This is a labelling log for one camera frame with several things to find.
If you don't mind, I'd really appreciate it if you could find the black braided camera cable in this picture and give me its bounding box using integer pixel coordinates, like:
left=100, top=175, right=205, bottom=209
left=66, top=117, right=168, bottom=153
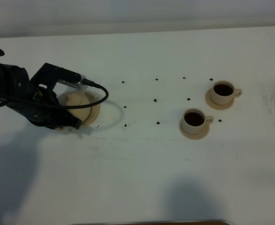
left=0, top=79, right=109, bottom=110

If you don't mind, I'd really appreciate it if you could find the beige teapot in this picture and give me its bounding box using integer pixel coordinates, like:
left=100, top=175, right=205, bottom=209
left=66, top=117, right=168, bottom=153
left=58, top=90, right=91, bottom=121

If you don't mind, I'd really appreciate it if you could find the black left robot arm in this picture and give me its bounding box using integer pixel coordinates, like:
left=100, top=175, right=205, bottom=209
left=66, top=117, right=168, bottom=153
left=0, top=63, right=82, bottom=129

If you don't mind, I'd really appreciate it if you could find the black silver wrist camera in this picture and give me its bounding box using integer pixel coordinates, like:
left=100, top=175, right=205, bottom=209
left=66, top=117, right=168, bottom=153
left=31, top=63, right=86, bottom=91

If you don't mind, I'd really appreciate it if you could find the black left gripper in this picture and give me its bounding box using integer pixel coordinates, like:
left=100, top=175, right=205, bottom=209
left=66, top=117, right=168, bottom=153
left=24, top=86, right=82, bottom=129

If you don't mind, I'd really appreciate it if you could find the beige far teacup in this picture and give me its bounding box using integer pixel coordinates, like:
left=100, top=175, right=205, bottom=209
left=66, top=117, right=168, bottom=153
left=209, top=81, right=242, bottom=105

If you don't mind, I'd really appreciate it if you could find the beige far saucer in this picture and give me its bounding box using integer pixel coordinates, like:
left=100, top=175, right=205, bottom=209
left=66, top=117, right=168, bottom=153
left=205, top=89, right=234, bottom=110

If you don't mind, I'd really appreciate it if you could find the beige teapot saucer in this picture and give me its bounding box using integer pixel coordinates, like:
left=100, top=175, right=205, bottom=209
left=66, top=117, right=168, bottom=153
left=58, top=90, right=100, bottom=130

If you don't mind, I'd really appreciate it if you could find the beige near teacup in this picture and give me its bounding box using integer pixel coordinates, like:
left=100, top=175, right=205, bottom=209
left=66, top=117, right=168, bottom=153
left=181, top=108, right=214, bottom=135

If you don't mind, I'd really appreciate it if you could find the beige teacup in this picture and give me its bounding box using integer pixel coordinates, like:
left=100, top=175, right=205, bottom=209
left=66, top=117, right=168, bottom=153
left=209, top=81, right=242, bottom=105
left=181, top=108, right=214, bottom=135

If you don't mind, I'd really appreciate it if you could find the beige near saucer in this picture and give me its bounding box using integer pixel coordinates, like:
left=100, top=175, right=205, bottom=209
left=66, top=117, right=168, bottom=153
left=179, top=119, right=210, bottom=140

